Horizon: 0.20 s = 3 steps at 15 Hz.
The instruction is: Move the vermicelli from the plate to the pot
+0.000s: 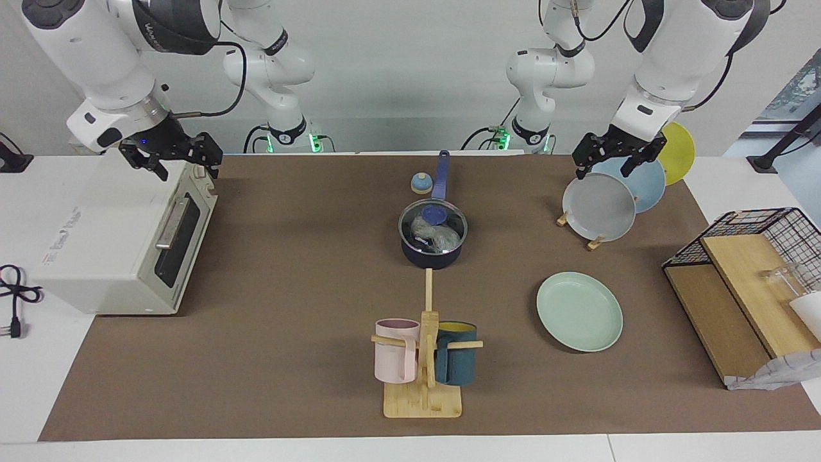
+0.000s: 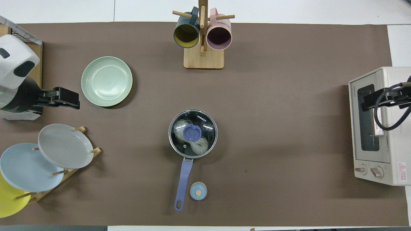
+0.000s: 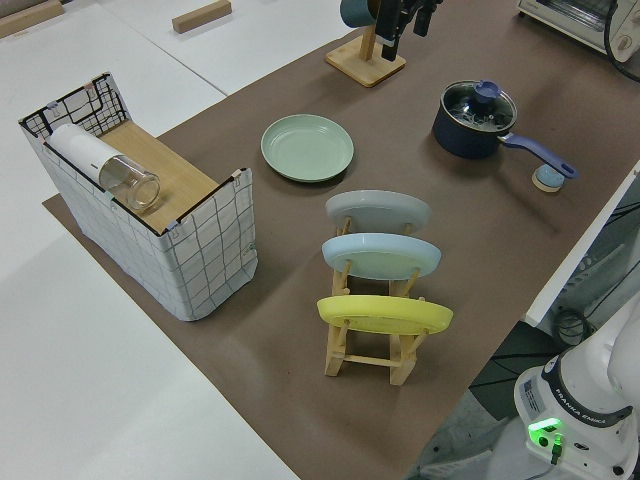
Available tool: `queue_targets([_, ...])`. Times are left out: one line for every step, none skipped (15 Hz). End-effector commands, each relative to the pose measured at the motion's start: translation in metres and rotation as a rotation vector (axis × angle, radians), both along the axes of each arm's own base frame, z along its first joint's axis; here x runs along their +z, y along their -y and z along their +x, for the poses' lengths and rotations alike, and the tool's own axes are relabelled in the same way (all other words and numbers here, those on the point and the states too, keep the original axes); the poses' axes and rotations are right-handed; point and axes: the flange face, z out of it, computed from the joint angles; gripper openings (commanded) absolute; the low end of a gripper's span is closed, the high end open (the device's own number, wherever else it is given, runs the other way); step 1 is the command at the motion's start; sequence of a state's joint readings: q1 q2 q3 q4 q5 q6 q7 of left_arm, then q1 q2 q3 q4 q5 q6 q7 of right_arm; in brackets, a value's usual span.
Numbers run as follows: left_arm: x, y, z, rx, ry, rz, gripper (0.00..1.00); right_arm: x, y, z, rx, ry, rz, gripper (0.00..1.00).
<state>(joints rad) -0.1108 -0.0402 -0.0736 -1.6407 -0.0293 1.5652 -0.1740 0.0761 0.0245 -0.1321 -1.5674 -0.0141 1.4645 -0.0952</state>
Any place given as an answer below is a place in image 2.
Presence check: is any marble patterned panel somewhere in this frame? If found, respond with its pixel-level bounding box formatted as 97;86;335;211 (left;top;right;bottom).
0;15;43;46

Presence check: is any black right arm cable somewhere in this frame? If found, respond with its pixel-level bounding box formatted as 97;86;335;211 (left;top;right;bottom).
372;75;411;131

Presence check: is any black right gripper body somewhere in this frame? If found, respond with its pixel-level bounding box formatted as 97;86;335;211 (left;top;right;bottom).
389;86;411;110

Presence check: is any pink mug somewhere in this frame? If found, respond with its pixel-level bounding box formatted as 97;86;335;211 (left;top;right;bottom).
206;8;232;51

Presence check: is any wooden mug tree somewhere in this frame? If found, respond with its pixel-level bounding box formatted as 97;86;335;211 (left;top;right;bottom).
172;0;235;70

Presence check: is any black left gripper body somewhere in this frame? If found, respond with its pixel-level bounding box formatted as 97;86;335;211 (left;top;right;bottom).
32;89;62;114

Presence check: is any beige toaster oven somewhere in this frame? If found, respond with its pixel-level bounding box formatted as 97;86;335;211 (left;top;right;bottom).
348;66;411;186

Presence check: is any black pot purple handle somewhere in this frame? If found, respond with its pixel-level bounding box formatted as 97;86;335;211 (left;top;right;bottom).
168;109;218;212

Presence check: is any glass lid blue knob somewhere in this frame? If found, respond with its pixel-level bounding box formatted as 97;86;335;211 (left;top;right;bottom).
168;109;218;159

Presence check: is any brown table mat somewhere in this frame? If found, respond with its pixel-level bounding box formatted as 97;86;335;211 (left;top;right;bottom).
0;22;410;227

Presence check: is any light green plate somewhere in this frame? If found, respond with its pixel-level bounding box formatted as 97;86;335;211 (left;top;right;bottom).
81;56;133;107

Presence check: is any dark teal mug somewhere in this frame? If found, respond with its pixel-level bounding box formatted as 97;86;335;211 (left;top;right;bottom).
173;6;200;49

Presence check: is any wooden plate rack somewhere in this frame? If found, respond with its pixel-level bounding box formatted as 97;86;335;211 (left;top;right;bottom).
13;126;102;205

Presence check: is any yellow plate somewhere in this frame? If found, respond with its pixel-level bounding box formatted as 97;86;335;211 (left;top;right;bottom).
0;173;32;218

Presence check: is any white vermicelli bundle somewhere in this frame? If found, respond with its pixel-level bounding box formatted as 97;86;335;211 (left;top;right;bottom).
173;119;211;154

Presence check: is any small blue jar wooden knob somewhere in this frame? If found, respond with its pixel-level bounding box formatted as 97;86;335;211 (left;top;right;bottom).
189;182;208;201

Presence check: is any grey plate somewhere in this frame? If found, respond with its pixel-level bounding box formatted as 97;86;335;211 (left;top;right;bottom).
38;124;94;169

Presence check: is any light blue plate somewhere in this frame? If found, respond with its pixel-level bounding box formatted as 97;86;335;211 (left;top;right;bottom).
0;143;65;193

